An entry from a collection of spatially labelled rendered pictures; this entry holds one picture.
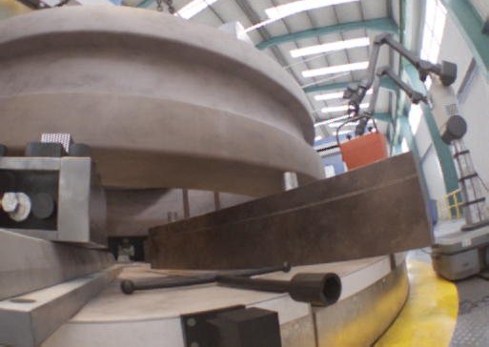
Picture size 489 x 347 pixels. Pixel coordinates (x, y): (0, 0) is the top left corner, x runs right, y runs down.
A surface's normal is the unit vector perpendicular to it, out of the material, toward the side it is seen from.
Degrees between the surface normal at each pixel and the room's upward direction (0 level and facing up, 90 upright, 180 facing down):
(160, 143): 90
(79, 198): 90
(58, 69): 90
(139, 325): 90
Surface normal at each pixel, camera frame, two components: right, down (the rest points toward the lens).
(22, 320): 0.37, -0.32
